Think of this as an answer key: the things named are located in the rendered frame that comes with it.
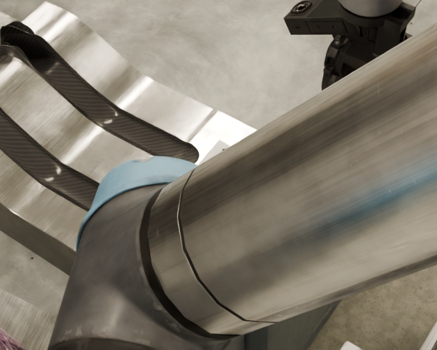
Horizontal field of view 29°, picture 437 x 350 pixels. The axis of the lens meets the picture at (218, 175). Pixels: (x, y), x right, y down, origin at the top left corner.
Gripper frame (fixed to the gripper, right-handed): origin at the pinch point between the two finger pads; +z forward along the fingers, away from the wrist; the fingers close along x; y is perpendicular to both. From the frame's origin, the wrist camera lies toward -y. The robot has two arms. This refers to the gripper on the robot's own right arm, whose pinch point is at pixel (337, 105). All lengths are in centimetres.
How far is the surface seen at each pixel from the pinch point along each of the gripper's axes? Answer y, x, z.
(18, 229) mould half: -22.2, -38.5, 0.4
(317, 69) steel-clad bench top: -7.9, 8.1, 4.5
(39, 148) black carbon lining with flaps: -25.1, -30.2, -4.6
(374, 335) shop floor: 9, 15, 85
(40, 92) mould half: -29.5, -24.5, -7.0
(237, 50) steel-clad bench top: -19.8, 4.8, 4.6
